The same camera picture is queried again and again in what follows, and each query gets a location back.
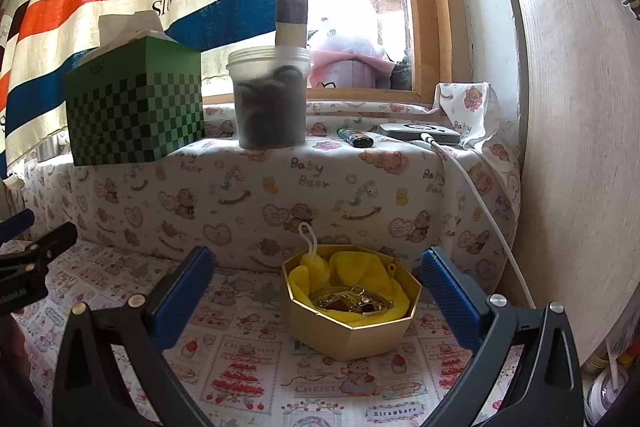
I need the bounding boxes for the wooden window frame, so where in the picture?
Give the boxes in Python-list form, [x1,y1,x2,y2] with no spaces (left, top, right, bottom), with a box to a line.
[200,0,474,108]

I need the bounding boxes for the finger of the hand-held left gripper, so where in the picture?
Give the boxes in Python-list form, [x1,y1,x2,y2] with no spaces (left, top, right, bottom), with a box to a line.
[0,222,79,262]
[0,208,36,244]

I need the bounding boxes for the shiny metal jewelry pile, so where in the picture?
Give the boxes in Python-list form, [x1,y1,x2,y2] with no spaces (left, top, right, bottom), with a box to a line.
[312,285,394,316]

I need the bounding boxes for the yellow cloth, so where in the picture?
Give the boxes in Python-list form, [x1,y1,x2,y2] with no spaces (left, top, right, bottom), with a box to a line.
[289,223,414,326]

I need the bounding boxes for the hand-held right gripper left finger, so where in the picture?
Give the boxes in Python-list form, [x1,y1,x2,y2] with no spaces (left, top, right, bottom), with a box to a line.
[52,246,217,427]

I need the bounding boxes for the beige octagonal box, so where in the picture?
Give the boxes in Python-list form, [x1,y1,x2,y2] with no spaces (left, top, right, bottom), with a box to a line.
[281,244,424,363]

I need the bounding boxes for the white tape roll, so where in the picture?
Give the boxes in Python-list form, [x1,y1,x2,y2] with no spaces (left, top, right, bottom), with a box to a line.
[586,363,632,427]

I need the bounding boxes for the white wooden cabinet panel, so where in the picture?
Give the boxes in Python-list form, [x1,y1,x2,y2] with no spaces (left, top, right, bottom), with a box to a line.
[481,0,640,369]

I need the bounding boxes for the green lighter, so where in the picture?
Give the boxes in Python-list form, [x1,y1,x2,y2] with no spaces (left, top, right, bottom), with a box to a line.
[337,127,375,148]

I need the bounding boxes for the pink plush toy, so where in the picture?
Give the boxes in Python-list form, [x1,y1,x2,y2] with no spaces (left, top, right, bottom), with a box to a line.
[307,17,397,90]

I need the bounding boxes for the white cable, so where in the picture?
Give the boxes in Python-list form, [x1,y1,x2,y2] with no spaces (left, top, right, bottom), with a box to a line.
[420,133,536,311]

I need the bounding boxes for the green checkered tissue box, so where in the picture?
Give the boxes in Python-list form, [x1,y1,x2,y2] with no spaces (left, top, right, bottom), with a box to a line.
[64,36,205,166]

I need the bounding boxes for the bear print cloth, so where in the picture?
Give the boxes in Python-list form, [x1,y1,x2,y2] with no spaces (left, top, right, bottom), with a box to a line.
[22,82,524,289]

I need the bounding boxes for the white tissue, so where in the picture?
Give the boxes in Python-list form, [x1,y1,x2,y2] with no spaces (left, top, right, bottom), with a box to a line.
[82,11,176,62]

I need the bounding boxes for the grey power bank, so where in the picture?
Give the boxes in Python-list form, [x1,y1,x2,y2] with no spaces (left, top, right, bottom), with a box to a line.
[378,123,462,146]

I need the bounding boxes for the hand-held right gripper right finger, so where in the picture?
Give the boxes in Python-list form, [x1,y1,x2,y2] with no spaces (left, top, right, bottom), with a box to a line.
[420,246,585,427]

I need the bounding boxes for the clear plastic jar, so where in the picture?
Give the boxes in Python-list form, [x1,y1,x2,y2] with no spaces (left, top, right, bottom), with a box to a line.
[226,47,312,150]

